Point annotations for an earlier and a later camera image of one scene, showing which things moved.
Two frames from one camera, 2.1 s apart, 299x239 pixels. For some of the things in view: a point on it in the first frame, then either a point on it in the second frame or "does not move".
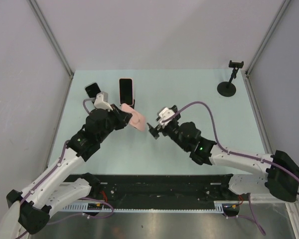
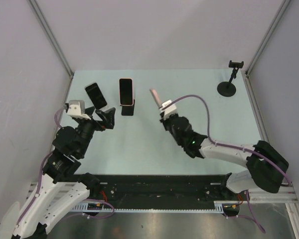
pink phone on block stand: [126, 91] does not move
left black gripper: [122, 117] to [108, 117]
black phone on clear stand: [92, 90] does not move
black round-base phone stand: [227, 89] does not move
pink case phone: [138, 120] to [156, 97]
